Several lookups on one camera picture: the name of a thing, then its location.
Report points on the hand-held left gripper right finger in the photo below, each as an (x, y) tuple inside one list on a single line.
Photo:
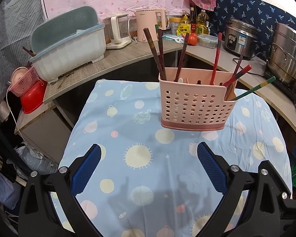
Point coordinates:
[(212, 167)]

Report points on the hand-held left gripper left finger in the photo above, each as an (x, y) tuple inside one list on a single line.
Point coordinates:
[(86, 170)]

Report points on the pink perforated utensil holder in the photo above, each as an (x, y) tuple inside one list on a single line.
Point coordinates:
[(194, 106)]

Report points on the green chopstick gold band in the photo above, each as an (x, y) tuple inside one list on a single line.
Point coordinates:
[(257, 86)]

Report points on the dark red wooden chopstick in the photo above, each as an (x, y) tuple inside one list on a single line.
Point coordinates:
[(238, 63), (182, 56), (161, 51)]

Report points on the brown chopstick gold band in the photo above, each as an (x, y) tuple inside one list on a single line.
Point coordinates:
[(151, 47)]

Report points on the grey plastic bag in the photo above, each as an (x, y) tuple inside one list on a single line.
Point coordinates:
[(37, 160)]

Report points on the grey cabinet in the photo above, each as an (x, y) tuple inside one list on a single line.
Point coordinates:
[(42, 130)]

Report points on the light blue printed tablecloth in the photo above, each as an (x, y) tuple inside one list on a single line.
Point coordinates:
[(138, 138)]

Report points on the black induction cooktop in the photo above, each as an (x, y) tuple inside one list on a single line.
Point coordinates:
[(278, 84)]

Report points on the blue plastic bag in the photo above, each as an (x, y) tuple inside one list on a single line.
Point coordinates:
[(2, 190)]

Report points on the red plastic basin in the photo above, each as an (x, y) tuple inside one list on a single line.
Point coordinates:
[(33, 98)]

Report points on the steel steamer pot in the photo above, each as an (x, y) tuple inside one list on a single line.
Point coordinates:
[(288, 54)]

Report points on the pink plastic basket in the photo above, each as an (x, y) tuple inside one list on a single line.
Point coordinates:
[(24, 82)]

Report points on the pink round container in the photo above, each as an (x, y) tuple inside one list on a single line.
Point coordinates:
[(16, 75)]

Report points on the teal white dish rack bin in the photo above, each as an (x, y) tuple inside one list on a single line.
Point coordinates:
[(69, 51)]

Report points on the glass food container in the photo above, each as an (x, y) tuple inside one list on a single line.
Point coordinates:
[(207, 41)]

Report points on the steel rice cooker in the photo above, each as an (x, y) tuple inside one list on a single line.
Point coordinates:
[(239, 39)]

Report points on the red tomato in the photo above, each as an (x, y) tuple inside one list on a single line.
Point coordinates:
[(193, 39)]

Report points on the dark chopsticks bundle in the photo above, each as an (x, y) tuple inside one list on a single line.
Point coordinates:
[(29, 51)]

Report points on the wet wipes pack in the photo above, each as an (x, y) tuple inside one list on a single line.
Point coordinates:
[(174, 39)]

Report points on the white glass blender jug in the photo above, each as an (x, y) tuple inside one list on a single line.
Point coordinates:
[(117, 34)]

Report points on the white ceramic bowl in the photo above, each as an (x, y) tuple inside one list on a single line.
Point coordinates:
[(80, 31)]

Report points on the small white pump bottle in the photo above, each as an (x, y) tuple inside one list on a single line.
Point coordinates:
[(208, 28)]

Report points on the yellow seasoning bottle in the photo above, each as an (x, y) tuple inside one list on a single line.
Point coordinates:
[(183, 28)]

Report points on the cooking oil bottle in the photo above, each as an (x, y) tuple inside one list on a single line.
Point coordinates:
[(202, 23)]

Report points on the yellow powder can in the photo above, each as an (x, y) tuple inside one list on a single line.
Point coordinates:
[(174, 27)]

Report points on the dark soy sauce bottle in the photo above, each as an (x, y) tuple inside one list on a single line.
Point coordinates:
[(193, 21)]

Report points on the navy palm print cloth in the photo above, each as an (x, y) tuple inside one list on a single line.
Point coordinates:
[(246, 7)]

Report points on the pink electric kettle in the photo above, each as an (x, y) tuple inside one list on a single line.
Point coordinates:
[(145, 26)]

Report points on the grey striped curtain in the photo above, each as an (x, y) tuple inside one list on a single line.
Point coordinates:
[(12, 29)]

